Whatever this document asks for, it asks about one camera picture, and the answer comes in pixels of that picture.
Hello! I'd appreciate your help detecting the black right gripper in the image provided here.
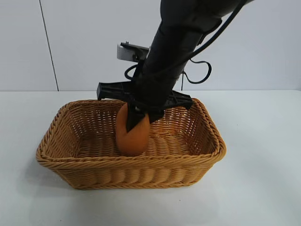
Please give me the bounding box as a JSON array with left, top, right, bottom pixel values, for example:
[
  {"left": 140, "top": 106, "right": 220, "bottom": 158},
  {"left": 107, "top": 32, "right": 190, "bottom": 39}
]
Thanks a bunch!
[{"left": 97, "top": 81, "right": 194, "bottom": 132}]

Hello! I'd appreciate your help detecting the orange-brown bread bun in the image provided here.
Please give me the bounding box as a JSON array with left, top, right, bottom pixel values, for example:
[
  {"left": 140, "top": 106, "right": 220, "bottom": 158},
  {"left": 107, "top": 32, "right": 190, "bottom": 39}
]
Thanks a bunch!
[{"left": 116, "top": 103, "right": 151, "bottom": 156}]

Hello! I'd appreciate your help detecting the woven wicker basket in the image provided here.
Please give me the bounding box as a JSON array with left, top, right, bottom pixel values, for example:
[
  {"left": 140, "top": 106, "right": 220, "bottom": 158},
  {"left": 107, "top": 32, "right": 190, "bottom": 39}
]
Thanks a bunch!
[{"left": 36, "top": 97, "right": 227, "bottom": 190}]

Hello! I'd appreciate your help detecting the black right camera cable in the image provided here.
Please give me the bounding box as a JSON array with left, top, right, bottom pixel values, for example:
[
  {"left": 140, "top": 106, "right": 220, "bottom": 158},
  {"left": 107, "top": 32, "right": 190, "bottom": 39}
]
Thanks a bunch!
[{"left": 124, "top": 64, "right": 140, "bottom": 82}]

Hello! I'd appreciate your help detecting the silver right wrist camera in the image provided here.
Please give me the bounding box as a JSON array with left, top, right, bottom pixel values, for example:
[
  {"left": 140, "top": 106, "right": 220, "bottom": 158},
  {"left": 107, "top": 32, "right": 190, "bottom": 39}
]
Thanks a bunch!
[{"left": 117, "top": 41, "right": 151, "bottom": 63}]

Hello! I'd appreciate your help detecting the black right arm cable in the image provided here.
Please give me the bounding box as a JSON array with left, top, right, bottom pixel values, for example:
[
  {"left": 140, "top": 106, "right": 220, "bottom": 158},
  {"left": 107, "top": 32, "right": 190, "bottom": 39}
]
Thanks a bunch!
[{"left": 182, "top": 0, "right": 247, "bottom": 85}]

